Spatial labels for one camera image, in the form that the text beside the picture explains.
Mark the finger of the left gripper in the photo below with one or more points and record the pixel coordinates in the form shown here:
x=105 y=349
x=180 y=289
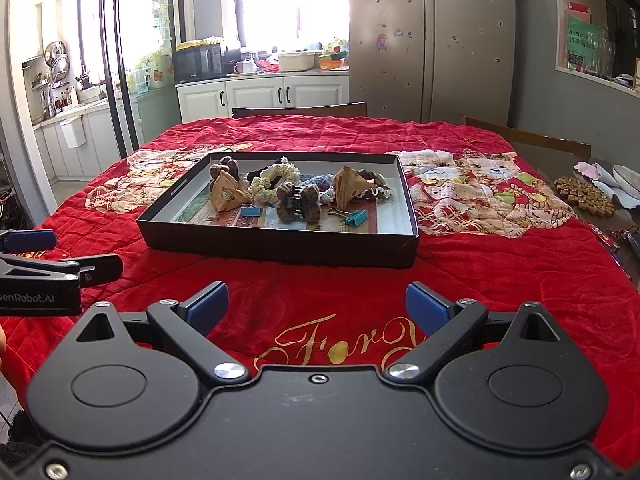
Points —
x=83 y=272
x=19 y=241

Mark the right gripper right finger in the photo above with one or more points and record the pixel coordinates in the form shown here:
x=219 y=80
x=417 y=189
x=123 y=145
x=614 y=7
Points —
x=448 y=327

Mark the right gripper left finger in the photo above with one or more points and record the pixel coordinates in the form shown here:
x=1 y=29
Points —
x=181 y=328

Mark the tan striped snack packet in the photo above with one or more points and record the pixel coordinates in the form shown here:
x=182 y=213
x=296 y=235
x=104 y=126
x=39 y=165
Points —
x=226 y=193

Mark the teal binder clip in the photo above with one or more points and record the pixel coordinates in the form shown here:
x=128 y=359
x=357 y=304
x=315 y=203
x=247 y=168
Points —
x=353 y=219

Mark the black white ruffled scrunchie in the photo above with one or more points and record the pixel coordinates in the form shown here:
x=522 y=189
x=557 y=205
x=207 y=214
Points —
x=379 y=189

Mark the cream crochet scrunchie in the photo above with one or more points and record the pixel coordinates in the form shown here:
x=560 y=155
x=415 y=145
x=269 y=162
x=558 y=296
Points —
x=263 y=187

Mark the brown fuzzy bow clip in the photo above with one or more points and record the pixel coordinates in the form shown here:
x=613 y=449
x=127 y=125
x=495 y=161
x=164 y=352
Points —
x=298 y=203

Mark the brown fuzzy hair claw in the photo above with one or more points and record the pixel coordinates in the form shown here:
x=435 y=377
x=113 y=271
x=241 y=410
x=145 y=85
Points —
x=226 y=164

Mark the tan triangular snack packet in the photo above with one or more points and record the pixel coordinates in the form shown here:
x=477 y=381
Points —
x=348 y=184

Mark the blue white crochet scrunchie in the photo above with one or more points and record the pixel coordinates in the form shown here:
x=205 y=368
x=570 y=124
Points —
x=324 y=183

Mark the black braided scrunchie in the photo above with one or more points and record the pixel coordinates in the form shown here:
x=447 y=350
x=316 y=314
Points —
x=274 y=173

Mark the person's right hand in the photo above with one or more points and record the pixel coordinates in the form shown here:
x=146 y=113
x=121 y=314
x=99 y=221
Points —
x=3 y=345

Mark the black shallow box tray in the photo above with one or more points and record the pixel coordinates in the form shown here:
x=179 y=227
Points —
x=183 y=218

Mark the brown beaded coaster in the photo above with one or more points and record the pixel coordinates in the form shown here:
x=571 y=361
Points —
x=585 y=196

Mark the white kitchen cabinet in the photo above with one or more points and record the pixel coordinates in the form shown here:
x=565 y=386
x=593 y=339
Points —
x=218 y=97

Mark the dark wooden chair right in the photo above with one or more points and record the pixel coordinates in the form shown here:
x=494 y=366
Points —
x=512 y=135

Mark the dark wooden chair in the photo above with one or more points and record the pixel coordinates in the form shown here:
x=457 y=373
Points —
x=512 y=135
x=348 y=110

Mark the white plate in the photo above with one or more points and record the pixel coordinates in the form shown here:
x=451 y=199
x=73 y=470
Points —
x=628 y=180

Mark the dark wooden chair back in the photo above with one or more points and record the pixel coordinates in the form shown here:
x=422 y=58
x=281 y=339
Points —
x=348 y=110

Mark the black microwave oven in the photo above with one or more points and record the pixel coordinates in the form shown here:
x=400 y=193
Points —
x=197 y=63

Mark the white mug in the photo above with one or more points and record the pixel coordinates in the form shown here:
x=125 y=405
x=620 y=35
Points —
x=245 y=67

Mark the silver double-door refrigerator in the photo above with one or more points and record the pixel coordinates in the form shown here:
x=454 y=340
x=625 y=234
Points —
x=424 y=60

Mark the white basin on counter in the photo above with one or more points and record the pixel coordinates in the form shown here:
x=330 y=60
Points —
x=296 y=61

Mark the green sign card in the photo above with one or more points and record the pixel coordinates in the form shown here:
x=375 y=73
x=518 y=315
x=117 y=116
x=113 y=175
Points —
x=584 y=42

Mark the black sliding door frame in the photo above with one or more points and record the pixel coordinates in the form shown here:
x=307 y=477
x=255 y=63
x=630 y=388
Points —
x=99 y=78

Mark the white wall shelf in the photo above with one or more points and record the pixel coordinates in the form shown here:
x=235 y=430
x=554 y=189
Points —
x=597 y=20

